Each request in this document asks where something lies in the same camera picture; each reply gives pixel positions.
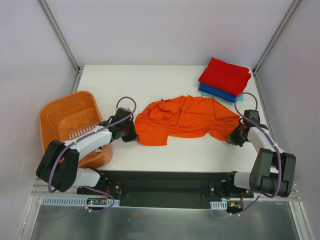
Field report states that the left white slotted cable duct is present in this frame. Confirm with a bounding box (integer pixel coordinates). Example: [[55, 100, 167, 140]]
[[41, 196, 120, 208]]

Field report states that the folded red t shirt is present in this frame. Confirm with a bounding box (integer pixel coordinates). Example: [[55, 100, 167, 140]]
[[198, 57, 251, 96]]

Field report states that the right aluminium frame post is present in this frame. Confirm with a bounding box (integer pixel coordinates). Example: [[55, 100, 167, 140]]
[[251, 0, 302, 76]]

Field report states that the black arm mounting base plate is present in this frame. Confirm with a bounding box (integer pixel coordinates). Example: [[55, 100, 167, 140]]
[[76, 170, 254, 209]]

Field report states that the left aluminium frame post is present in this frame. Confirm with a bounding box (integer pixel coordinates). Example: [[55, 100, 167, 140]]
[[36, 0, 85, 75]]

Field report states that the folded teal t shirt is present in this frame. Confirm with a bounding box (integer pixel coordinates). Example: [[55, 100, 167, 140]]
[[199, 65, 245, 102]]

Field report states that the right white slotted cable duct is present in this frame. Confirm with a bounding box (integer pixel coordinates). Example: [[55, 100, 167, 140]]
[[210, 200, 228, 211]]

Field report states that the folded blue t shirt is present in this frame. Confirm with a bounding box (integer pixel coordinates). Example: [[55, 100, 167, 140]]
[[198, 83, 236, 103]]

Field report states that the white slotted cable duct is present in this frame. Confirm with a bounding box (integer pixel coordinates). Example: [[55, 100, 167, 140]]
[[41, 196, 120, 208], [210, 200, 228, 211]]

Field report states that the orange t shirt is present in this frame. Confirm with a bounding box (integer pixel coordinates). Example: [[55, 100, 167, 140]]
[[134, 95, 240, 147]]

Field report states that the aluminium extrusion rail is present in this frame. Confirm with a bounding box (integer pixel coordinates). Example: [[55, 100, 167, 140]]
[[30, 178, 303, 201]]

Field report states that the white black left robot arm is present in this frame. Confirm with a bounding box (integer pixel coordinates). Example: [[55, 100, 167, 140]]
[[36, 107, 138, 195]]

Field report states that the aluminium frame post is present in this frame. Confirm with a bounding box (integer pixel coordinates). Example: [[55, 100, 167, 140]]
[[251, 0, 302, 76], [36, 0, 85, 75]]

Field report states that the orange plastic laundry basket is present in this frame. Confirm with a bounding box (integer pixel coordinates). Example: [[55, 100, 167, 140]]
[[39, 90, 113, 169]]

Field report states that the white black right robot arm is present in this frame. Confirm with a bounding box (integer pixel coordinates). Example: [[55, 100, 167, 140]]
[[225, 109, 297, 198]]

